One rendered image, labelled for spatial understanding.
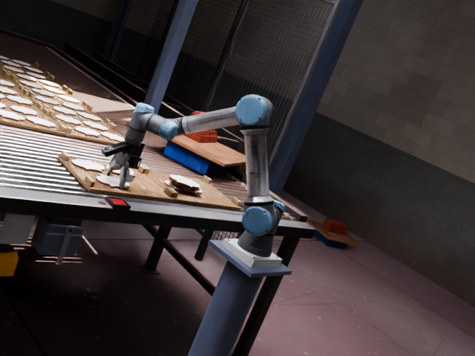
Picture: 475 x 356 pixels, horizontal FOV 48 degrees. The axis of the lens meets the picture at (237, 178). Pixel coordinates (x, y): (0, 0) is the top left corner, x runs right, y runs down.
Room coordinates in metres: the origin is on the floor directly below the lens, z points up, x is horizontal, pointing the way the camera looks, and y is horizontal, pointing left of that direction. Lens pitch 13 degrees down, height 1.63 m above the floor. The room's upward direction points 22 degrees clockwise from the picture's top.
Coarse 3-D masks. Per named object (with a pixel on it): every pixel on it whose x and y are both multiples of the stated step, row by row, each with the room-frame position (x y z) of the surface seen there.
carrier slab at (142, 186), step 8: (72, 168) 2.12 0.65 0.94; (80, 168) 2.15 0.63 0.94; (80, 176) 2.06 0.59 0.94; (96, 176) 2.14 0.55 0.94; (136, 176) 2.36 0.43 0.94; (144, 176) 2.41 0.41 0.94; (96, 184) 2.04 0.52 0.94; (136, 184) 2.24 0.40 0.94; (144, 184) 2.29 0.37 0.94; (152, 184) 2.33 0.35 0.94; (96, 192) 1.99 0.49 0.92; (104, 192) 2.01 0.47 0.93; (112, 192) 2.04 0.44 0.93; (120, 192) 2.06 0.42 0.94; (128, 192) 2.10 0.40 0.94; (136, 192) 2.14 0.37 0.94; (144, 192) 2.18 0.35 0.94; (152, 192) 2.22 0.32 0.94; (160, 192) 2.27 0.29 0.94; (160, 200) 2.20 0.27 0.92; (168, 200) 2.23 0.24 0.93
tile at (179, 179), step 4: (172, 176) 2.41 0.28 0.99; (176, 176) 2.44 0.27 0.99; (180, 176) 2.47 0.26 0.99; (172, 180) 2.38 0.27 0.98; (176, 180) 2.38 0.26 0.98; (180, 180) 2.40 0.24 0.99; (184, 180) 2.43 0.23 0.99; (188, 180) 2.45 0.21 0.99; (192, 180) 2.48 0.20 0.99; (184, 184) 2.37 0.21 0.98; (188, 184) 2.38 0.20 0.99; (192, 184) 2.41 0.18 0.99; (196, 184) 2.43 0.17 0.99; (196, 188) 2.40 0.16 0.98
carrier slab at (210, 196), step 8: (152, 176) 2.46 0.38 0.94; (160, 176) 2.52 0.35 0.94; (168, 176) 2.58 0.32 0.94; (184, 176) 2.70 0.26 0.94; (160, 184) 2.38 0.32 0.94; (200, 184) 2.66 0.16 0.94; (208, 184) 2.72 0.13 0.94; (208, 192) 2.57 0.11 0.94; (216, 192) 2.63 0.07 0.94; (176, 200) 2.26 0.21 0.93; (184, 200) 2.30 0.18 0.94; (192, 200) 2.34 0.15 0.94; (200, 200) 2.39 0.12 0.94; (208, 200) 2.44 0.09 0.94; (216, 200) 2.50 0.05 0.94; (224, 200) 2.55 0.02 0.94; (232, 208) 2.50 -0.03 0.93; (240, 208) 2.54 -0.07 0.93
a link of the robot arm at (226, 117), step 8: (208, 112) 2.21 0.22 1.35; (216, 112) 2.20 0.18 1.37; (224, 112) 2.18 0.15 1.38; (232, 112) 2.17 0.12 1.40; (176, 120) 2.22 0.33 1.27; (184, 120) 2.21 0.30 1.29; (192, 120) 2.20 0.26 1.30; (200, 120) 2.20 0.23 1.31; (208, 120) 2.19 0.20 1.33; (216, 120) 2.18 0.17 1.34; (224, 120) 2.18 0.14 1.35; (232, 120) 2.17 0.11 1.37; (184, 128) 2.21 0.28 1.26; (192, 128) 2.20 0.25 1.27; (200, 128) 2.20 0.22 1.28; (208, 128) 2.20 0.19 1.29; (216, 128) 2.20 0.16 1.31
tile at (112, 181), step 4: (100, 176) 2.13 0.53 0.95; (104, 176) 2.15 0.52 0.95; (108, 176) 2.17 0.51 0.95; (112, 176) 2.19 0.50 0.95; (96, 180) 2.08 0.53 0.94; (100, 180) 2.08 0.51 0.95; (104, 180) 2.10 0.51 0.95; (108, 180) 2.12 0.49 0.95; (112, 180) 2.14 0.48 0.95; (116, 180) 2.16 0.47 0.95; (104, 184) 2.07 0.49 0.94; (108, 184) 2.08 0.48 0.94; (112, 184) 2.09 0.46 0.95; (116, 184) 2.10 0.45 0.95; (124, 184) 2.15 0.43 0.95; (128, 184) 2.16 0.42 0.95; (112, 188) 2.07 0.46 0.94; (124, 188) 2.11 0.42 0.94
